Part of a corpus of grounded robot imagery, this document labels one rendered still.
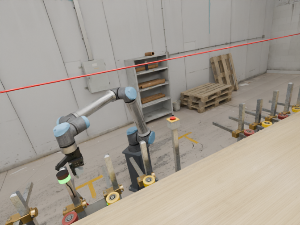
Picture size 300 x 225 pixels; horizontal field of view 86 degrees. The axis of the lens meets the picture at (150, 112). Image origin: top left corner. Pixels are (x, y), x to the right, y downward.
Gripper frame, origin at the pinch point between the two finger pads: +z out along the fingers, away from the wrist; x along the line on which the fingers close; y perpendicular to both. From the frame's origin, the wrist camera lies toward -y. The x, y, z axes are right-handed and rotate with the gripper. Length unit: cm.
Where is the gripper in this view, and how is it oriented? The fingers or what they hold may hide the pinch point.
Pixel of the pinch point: (76, 177)
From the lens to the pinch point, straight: 124.2
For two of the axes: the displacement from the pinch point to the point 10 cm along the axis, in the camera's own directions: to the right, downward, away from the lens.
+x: -4.3, -2.8, 8.6
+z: 1.5, 9.2, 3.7
